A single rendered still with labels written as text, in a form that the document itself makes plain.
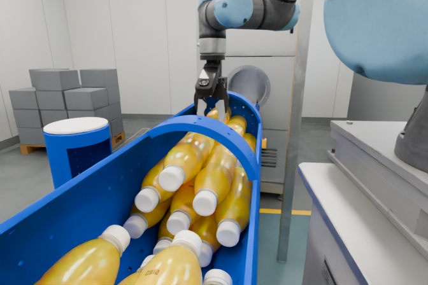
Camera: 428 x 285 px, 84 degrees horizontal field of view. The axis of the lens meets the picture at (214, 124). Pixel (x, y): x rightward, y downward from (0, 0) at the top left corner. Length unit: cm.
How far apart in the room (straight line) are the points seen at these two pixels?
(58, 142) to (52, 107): 267
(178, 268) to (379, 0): 29
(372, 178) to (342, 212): 7
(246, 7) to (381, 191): 42
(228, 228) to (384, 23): 35
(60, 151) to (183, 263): 104
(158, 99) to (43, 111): 226
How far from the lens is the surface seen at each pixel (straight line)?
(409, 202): 36
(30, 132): 426
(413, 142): 37
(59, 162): 130
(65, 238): 44
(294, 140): 147
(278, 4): 63
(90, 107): 360
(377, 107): 265
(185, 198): 47
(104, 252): 34
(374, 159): 41
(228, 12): 55
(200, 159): 45
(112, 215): 52
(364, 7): 23
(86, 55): 593
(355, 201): 41
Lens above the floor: 135
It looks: 16 degrees down
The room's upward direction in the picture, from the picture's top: straight up
